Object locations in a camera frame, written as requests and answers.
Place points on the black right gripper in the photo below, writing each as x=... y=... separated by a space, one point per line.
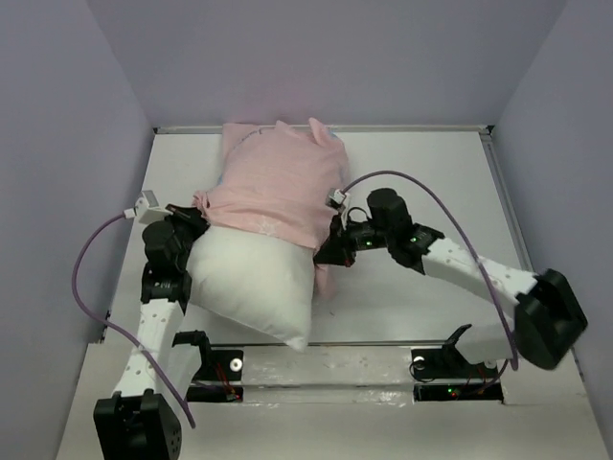
x=336 y=250

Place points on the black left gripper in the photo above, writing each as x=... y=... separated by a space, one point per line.
x=191 y=217

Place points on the white pillow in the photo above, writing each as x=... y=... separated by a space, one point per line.
x=260 y=282

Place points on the pink printed pillowcase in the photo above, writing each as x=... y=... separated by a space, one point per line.
x=275 y=181

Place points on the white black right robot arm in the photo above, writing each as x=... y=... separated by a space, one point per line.
x=541 y=319

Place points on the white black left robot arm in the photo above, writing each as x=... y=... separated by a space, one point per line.
x=141 y=418

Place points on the white foam front board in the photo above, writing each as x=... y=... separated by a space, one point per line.
x=357 y=403

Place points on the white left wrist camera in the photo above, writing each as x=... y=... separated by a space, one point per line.
x=146 y=209

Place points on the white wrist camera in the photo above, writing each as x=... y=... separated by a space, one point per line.
x=338 y=200
x=146 y=209

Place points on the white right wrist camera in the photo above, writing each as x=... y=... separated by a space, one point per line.
x=338 y=200

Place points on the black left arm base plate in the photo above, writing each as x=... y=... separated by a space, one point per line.
x=219 y=379

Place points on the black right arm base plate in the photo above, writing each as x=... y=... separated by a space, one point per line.
x=443 y=378

